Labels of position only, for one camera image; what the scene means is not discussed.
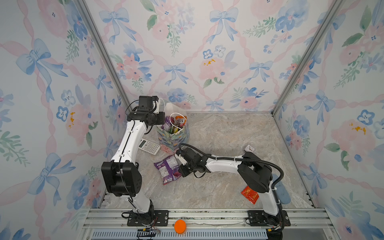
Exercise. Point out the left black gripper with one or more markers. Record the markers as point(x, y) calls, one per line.
point(162, 121)

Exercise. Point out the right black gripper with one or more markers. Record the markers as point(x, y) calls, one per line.
point(183, 174)

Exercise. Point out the floral paper gift bag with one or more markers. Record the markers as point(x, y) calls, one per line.
point(170, 143)

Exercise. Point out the purple snack packet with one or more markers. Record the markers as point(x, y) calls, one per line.
point(169, 169)

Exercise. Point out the red sauce packet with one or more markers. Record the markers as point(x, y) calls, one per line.
point(251, 195)

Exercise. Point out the magenta Fox's candy bag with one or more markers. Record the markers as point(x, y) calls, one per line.
point(168, 125)

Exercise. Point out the green Fox's candy bag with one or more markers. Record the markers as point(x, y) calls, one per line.
point(173, 130)

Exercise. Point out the orange Fox's candy bag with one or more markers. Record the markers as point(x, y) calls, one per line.
point(180, 121)

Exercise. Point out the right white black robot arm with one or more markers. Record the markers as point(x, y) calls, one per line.
point(261, 176)

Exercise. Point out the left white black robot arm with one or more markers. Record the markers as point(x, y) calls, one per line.
point(121, 175)

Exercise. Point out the white calculator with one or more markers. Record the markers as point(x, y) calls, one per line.
point(149, 147)

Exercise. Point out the orange round cap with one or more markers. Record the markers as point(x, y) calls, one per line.
point(180, 227)

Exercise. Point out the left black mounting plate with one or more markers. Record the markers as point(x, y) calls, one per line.
point(155, 218)

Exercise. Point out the black mounting plate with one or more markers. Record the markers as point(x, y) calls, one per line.
point(155, 218)
point(262, 219)

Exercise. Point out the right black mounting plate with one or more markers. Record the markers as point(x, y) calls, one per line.
point(262, 219)

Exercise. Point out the blue oblong case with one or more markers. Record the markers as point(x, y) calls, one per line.
point(282, 193)

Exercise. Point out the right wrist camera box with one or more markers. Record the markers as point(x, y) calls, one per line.
point(187, 156)

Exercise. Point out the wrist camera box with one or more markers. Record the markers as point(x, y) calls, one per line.
point(150, 104)
point(187, 156)

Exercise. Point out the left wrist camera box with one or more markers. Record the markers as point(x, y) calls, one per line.
point(150, 104)

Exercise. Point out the aluminium frame rail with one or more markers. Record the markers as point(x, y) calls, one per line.
point(208, 224)

